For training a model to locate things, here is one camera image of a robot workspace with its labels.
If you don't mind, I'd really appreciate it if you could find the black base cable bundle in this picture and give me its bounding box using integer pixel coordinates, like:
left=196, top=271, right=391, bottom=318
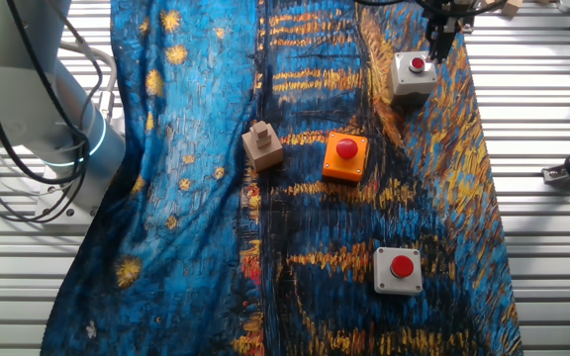
left=0, top=0, right=104, bottom=226

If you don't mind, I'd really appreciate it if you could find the starry night print cloth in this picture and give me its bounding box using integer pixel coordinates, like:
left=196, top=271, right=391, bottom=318
left=40, top=0, right=523, bottom=356

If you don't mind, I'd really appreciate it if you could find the stepped wooden block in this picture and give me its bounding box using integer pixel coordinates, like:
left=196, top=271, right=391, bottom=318
left=241, top=120, right=285, bottom=173

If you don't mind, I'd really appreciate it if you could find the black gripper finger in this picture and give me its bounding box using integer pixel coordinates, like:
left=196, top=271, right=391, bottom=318
left=425, top=27, right=443, bottom=64
left=440, top=25, right=458, bottom=61

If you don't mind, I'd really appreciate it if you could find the grey base cable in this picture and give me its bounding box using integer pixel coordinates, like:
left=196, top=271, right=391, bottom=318
left=56, top=42, right=119, bottom=125

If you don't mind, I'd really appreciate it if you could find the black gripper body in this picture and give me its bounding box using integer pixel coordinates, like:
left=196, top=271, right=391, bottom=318
left=422, top=0, right=469, bottom=32

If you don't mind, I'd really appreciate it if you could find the grey box red mushroom button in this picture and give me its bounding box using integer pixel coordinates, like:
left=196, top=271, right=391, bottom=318
left=372, top=246, right=424, bottom=297

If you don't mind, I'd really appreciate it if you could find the orange box red mushroom button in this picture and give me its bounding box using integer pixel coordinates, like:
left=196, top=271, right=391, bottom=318
left=321, top=131, right=369, bottom=187

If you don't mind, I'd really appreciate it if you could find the small wooden block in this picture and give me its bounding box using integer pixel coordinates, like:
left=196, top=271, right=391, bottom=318
left=501, top=0, right=524, bottom=19

